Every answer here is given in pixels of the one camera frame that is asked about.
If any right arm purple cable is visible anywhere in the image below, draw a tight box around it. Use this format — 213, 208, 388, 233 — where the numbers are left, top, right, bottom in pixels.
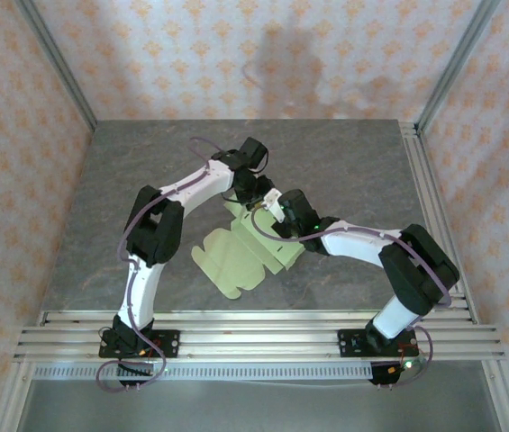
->
250, 209, 453, 389

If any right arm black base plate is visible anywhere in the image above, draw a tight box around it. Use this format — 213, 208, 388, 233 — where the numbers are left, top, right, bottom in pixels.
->
335, 328, 420, 360

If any black controller board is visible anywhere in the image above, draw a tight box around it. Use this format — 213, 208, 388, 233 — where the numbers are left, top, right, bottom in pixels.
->
368, 359, 417, 389

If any light green paper box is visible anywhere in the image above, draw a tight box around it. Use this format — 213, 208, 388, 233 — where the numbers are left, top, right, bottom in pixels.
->
190, 197, 307, 301

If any aluminium frame leg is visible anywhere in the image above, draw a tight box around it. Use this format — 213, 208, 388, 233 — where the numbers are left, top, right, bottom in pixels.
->
478, 359, 509, 432
0, 362, 34, 432

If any aluminium side rail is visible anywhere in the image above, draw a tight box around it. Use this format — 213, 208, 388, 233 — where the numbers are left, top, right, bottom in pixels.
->
398, 120, 480, 325

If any aluminium mounting rail beam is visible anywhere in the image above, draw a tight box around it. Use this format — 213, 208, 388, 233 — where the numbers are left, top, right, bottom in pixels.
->
13, 309, 507, 364

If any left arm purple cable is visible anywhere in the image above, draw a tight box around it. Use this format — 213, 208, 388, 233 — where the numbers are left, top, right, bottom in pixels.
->
95, 136, 237, 393

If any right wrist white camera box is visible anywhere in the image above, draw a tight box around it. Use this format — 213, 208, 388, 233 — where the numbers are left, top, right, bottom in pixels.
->
263, 188, 287, 222

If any white slotted cable duct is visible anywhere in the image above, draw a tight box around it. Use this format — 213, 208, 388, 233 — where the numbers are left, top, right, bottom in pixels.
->
32, 363, 375, 382

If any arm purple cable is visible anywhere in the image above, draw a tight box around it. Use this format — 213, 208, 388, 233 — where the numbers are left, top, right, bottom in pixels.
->
250, 209, 453, 389
95, 136, 237, 393

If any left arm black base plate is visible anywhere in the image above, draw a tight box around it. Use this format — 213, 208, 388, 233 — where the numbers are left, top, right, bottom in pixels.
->
98, 329, 181, 360

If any aluminium frame post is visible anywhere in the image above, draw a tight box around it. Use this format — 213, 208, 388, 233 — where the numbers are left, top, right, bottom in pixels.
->
414, 0, 503, 134
13, 0, 98, 132

